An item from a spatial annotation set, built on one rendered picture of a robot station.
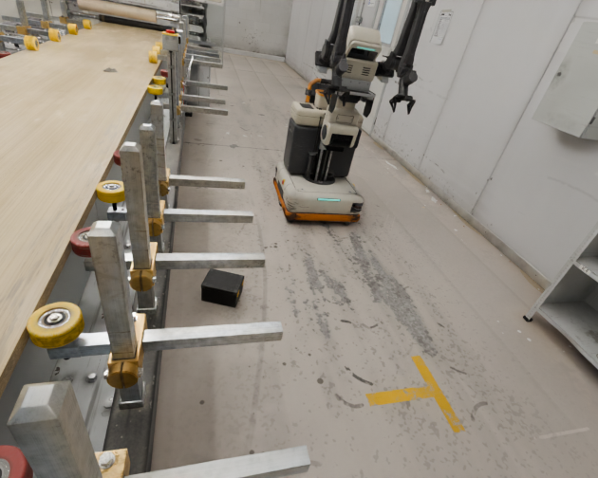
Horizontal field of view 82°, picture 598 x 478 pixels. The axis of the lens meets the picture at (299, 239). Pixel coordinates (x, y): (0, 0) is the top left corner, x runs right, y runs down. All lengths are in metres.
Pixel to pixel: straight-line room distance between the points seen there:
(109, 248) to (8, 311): 0.29
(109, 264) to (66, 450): 0.25
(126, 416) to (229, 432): 0.80
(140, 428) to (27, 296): 0.33
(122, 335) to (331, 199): 2.18
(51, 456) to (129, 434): 0.40
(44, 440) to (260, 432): 1.25
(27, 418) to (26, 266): 0.54
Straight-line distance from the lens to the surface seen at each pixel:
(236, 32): 11.39
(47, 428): 0.38
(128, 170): 0.76
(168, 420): 1.62
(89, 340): 0.77
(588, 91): 2.87
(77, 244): 0.91
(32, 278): 0.85
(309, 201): 2.62
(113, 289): 0.60
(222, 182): 1.36
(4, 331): 0.76
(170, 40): 1.92
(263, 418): 1.61
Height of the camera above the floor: 1.42
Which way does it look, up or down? 33 degrees down
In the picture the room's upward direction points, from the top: 12 degrees clockwise
